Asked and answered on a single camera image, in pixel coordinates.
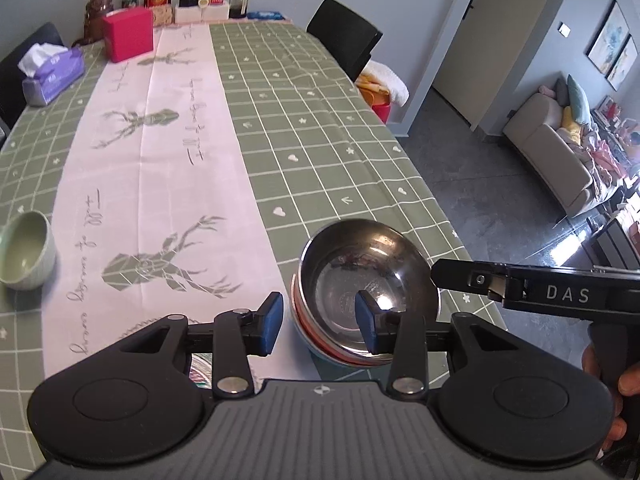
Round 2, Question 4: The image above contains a white fruit-print plate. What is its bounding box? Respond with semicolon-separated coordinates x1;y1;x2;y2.
187;352;217;391

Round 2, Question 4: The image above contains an orange stool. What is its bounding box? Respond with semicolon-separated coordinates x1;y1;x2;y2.
355;74;391;106

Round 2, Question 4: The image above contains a green ceramic cup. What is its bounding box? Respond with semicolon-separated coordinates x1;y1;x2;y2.
0;210;57;291

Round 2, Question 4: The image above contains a brown glass jar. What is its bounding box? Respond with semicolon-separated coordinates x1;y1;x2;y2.
72;0;115;47

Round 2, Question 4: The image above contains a yellow cushion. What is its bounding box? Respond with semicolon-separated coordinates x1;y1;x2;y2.
561;106;583;147

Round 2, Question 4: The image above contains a small framed wall picture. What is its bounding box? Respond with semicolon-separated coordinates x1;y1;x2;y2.
606;35;639;92

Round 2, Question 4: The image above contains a large framed wall picture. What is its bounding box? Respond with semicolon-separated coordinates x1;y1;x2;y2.
586;0;631;77

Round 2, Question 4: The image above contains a red box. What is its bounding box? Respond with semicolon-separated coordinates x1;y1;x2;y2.
101;7;155;63

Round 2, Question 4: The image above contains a pink clothes pile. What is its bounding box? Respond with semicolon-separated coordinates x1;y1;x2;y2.
575;127;632;201

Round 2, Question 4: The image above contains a blue steel-lined bowl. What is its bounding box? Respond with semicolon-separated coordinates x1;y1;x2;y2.
291;280;401;371

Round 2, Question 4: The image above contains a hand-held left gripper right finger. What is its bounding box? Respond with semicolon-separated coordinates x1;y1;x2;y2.
354;290;511;401

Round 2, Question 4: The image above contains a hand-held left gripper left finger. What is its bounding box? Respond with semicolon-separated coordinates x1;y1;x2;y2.
119;291;285;401

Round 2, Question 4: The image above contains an orange steel-lined bowl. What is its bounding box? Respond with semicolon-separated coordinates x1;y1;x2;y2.
296;220;442;357

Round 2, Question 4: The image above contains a teal cushion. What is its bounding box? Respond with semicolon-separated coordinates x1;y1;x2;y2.
567;74;594;126

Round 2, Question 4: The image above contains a black chair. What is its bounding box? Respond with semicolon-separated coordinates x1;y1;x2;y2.
0;21;66;133
306;0;385;83

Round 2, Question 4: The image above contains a person's right hand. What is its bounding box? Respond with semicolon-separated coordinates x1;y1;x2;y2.
581;344;640;457

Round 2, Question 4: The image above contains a beige sofa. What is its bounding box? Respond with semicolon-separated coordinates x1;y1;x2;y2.
502;92;608;218

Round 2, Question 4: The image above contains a dark low cabinet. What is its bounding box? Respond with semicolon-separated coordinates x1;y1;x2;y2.
590;210;640;272

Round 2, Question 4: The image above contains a white interior door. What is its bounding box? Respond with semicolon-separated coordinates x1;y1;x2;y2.
432;0;548;128

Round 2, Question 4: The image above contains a pink deer-print table runner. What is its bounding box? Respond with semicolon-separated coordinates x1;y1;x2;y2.
42;22;321;381

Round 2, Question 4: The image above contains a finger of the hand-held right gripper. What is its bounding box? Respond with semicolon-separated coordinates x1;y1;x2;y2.
430;258;507;302

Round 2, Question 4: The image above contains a purple tissue pack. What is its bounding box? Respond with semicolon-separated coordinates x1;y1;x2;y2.
17;42;86;107

